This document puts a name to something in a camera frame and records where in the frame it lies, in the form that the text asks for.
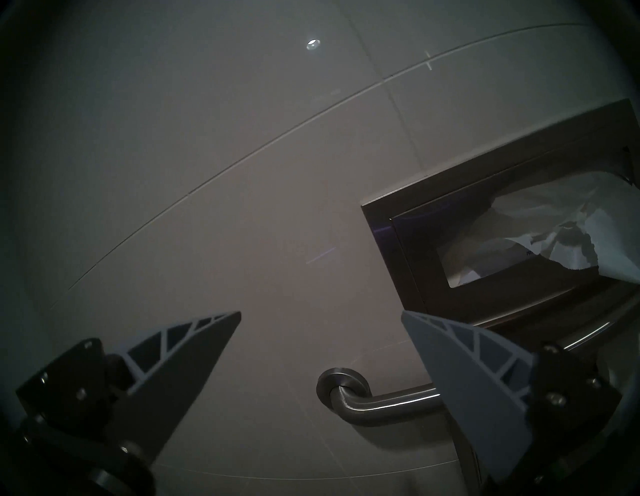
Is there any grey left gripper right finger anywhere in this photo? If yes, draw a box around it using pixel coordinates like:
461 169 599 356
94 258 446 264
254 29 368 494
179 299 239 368
401 310 623 486

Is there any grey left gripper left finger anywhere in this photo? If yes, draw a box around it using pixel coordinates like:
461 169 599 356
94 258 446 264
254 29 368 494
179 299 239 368
15 311 242 466

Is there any white paper seat cover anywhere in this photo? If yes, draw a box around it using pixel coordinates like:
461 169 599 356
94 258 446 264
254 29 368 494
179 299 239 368
492 172 640 283

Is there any long steel grab bar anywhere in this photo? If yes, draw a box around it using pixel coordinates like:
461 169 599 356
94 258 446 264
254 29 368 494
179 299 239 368
316 310 640 427

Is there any stainless steel wall dispenser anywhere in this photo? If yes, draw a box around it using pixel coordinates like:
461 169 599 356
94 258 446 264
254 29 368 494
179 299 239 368
361 98 640 496

